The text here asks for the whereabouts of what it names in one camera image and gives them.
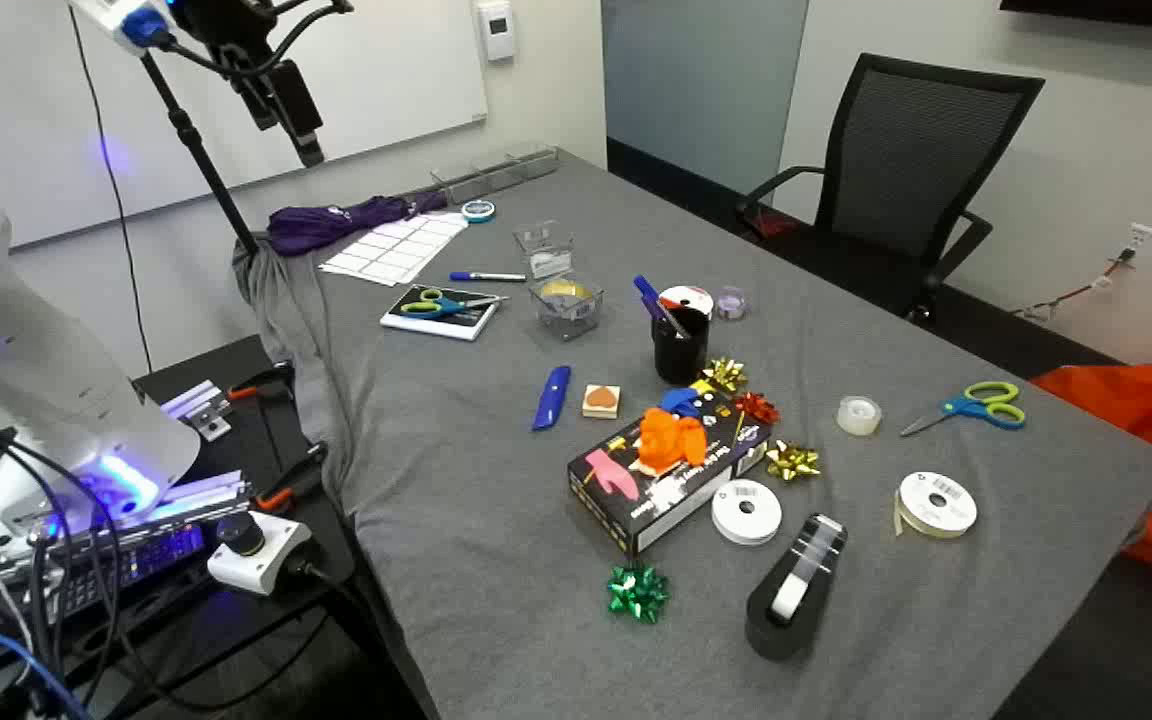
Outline white ribbon spool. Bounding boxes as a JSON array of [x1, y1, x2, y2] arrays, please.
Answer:
[[708, 476, 788, 551]]

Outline black tape dispenser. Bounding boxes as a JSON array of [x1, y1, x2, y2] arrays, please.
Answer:
[[741, 510, 852, 663]]

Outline small orange tan box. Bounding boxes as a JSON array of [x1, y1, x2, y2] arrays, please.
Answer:
[[577, 381, 629, 425]]

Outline blue marker in cup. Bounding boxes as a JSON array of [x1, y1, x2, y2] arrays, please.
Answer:
[[629, 272, 693, 340]]

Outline orange gift bow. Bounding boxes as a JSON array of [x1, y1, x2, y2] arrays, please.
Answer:
[[631, 403, 716, 480]]

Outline blue pen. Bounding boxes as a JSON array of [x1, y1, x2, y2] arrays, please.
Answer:
[[442, 267, 531, 287]]

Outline red white round roll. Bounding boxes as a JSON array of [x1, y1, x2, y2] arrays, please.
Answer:
[[660, 282, 721, 321]]

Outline gold gift bow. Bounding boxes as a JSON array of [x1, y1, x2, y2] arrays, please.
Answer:
[[695, 352, 753, 402], [758, 436, 829, 489]]

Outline green blue scissors on notebook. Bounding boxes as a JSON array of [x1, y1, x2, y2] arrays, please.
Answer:
[[397, 285, 497, 323]]

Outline black box with colourful print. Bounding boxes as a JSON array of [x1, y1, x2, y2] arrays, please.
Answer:
[[564, 402, 781, 564]]

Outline black notebook with white edge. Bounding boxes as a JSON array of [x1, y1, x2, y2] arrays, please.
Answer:
[[376, 282, 508, 349]]

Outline red gift bow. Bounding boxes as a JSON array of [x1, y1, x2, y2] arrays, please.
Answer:
[[728, 390, 785, 436]]

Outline grey tablecloth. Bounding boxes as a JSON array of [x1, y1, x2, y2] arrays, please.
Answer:
[[231, 143, 1152, 720]]

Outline white label sheets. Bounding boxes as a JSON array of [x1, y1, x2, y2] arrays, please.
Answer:
[[315, 210, 470, 291]]

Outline green gift bow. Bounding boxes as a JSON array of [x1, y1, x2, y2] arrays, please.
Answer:
[[601, 560, 675, 627]]

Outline purple cloth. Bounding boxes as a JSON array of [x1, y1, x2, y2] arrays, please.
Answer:
[[264, 188, 456, 262]]

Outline whiteboard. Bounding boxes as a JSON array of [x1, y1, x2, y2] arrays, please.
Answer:
[[0, 0, 490, 253]]

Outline white box with black knob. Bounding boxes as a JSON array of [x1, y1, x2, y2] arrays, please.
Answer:
[[205, 510, 315, 599]]

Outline black mesh office chair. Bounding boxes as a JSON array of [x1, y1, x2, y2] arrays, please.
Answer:
[[732, 50, 1047, 327]]

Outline grey robot mounting base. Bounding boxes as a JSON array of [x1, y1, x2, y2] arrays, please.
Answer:
[[0, 465, 261, 610]]

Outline black robot stand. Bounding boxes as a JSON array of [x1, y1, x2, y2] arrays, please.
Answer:
[[0, 331, 399, 720]]

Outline white blue stand head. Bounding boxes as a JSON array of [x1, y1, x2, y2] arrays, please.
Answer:
[[68, 0, 184, 56]]

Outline orange bag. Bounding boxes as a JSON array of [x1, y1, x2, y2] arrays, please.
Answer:
[[1031, 359, 1152, 588]]

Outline orange handled clamp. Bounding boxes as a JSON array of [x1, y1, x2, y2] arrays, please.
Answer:
[[224, 365, 303, 407], [248, 445, 337, 522]]

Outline white wall thermostat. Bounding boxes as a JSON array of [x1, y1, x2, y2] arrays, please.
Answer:
[[470, 0, 524, 68]]

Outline silver metal bracket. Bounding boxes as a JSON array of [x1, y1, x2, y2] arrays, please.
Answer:
[[155, 376, 236, 445]]

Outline black camera on stand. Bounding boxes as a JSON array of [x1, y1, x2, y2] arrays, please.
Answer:
[[173, 0, 355, 173]]

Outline green blue handled scissors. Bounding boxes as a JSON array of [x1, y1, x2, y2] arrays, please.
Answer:
[[897, 376, 1031, 445]]

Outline black camera stand pole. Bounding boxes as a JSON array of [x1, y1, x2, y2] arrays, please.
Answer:
[[132, 50, 266, 256]]

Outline thin black wall cable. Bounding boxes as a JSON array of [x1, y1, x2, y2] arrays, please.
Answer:
[[62, 0, 155, 384]]

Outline cable at wall outlet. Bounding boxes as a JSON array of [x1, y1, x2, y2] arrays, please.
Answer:
[[1013, 249, 1139, 327]]

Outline black cable bundle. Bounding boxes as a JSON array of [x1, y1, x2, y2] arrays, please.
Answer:
[[0, 398, 151, 720]]

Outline blue cable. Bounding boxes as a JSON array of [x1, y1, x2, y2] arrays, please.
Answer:
[[0, 598, 94, 720]]

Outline black wall television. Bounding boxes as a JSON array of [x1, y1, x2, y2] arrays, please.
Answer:
[[995, 0, 1152, 40]]

